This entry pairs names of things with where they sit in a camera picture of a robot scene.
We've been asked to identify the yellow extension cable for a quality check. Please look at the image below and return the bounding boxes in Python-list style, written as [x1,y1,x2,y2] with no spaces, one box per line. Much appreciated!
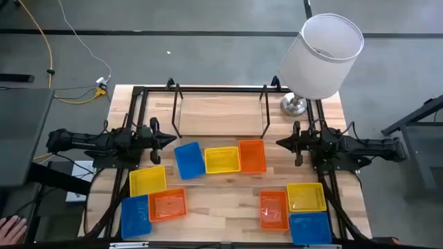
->
[17,0,107,163]

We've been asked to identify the silver metal bracket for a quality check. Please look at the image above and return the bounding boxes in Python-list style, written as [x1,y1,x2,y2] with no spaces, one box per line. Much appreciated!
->
[109,241,150,249]
[303,243,343,249]

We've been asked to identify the person's hand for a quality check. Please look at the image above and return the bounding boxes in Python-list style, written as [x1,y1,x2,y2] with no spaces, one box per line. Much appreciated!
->
[0,214,28,246]

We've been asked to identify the orange plastic basket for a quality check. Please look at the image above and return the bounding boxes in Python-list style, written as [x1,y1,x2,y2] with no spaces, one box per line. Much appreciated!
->
[259,190,290,232]
[147,187,188,223]
[238,139,268,174]

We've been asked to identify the grey desk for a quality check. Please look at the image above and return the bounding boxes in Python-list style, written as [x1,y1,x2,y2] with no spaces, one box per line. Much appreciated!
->
[0,88,55,188]

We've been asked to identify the wooden shelf with black frame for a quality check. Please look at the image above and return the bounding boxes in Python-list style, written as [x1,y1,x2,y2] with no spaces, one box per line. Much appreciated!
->
[170,82,272,140]

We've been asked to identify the white shade silver table lamp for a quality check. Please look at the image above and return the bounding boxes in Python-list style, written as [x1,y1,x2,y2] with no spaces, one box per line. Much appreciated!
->
[276,12,365,118]

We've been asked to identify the thin white cable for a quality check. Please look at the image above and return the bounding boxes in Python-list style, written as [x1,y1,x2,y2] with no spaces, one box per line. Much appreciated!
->
[57,0,113,80]

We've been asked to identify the black diagonal support bar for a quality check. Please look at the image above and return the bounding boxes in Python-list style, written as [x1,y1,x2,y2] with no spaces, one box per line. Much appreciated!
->
[27,161,93,196]

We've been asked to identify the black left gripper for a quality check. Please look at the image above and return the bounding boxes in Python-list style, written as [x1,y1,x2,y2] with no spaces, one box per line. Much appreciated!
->
[137,117,178,166]

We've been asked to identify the black metal table frame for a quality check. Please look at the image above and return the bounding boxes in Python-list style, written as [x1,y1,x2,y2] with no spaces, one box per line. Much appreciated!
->
[380,93,443,202]

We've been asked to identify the white box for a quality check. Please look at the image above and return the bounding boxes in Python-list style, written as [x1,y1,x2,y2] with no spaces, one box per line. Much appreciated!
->
[64,160,96,203]

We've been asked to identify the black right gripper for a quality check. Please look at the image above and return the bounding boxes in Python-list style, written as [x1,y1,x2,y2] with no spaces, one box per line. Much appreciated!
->
[275,120,316,168]

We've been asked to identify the blue plastic basket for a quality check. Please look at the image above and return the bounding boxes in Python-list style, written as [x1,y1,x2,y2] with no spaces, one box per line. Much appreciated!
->
[120,194,153,240]
[173,141,206,181]
[289,212,334,246]

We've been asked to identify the black aluminium rig frame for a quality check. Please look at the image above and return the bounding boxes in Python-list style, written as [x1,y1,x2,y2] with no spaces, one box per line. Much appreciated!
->
[79,77,399,249]

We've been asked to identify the yellow plastic basket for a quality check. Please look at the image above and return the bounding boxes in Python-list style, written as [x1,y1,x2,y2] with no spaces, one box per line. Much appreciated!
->
[286,182,328,213]
[129,165,168,198]
[204,146,242,174]

